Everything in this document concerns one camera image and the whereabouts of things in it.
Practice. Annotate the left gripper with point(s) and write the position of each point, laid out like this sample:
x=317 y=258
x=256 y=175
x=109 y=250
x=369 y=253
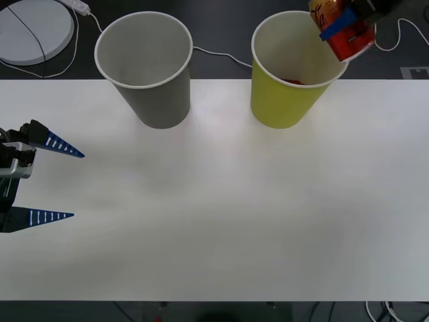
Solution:
x=7 y=192

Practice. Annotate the round white disc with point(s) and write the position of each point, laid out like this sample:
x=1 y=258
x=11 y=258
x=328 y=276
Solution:
x=30 y=33

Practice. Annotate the yellow-green plastic bin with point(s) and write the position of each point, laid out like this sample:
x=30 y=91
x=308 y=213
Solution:
x=281 y=107

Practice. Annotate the grey floor marker sheet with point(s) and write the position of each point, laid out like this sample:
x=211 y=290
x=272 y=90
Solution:
x=415 y=72

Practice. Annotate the grey plastic bin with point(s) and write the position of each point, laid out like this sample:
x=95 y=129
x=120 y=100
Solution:
x=157 y=107

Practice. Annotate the red and gold drink can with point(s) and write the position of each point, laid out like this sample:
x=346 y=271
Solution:
x=352 y=42

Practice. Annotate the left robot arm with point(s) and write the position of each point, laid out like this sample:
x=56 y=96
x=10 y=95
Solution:
x=15 y=161

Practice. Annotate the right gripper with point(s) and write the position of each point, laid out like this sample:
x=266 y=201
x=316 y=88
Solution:
x=385 y=6

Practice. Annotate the white power strip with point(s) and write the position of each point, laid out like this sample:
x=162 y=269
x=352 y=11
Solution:
x=78 y=6

